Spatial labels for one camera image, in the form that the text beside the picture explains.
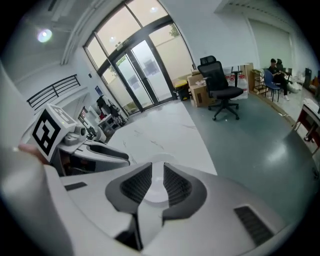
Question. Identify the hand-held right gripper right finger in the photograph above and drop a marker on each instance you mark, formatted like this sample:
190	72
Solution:
212	205

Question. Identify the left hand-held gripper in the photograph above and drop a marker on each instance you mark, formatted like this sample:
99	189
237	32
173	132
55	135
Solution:
48	130

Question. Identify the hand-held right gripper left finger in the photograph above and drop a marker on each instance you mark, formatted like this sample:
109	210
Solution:
95	200

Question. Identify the white dish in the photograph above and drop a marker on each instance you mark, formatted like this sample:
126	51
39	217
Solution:
157	175

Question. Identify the person's left forearm white sleeve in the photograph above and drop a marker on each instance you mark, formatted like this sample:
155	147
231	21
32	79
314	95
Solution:
17	180

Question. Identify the person's left hand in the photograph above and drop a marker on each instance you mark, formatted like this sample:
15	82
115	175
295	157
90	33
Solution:
28	150

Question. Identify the white storage shelf unit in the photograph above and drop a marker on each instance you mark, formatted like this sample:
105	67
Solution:
108	125

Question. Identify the red sign board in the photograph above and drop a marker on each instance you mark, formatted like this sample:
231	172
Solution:
82	114

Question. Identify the black metal railing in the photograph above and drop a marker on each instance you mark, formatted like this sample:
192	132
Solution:
53	91

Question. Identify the glass double door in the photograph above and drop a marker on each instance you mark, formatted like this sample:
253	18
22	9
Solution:
140	72

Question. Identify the black bin with yellow lid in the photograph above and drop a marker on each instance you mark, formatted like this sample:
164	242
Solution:
182	91

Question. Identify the large brown cardboard box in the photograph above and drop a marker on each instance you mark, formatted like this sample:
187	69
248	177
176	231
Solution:
200	96

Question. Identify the black mesh office chair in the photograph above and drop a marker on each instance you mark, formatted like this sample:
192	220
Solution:
220	87

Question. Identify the small open cardboard box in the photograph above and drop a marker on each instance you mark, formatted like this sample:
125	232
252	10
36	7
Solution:
195	73

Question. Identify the white and red plastic bags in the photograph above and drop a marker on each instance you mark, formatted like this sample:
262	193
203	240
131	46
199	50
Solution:
235	81

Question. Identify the red and white table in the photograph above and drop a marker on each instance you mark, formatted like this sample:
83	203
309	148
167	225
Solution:
308	120

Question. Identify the wooden shelf rack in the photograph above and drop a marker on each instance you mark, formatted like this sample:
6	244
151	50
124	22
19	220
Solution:
257	81

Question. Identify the round ceiling light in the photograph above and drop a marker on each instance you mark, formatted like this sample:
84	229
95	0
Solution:
44	35

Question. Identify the blue chair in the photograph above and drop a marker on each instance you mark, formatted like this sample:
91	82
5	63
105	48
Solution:
269	83

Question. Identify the upright flat cardboard sheet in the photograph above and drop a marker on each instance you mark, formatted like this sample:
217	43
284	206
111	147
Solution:
247	75

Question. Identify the white sacks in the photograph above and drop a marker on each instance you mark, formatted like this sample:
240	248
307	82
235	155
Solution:
295	86

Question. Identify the blue wall poster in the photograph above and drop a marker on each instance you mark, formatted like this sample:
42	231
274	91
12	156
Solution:
98	90

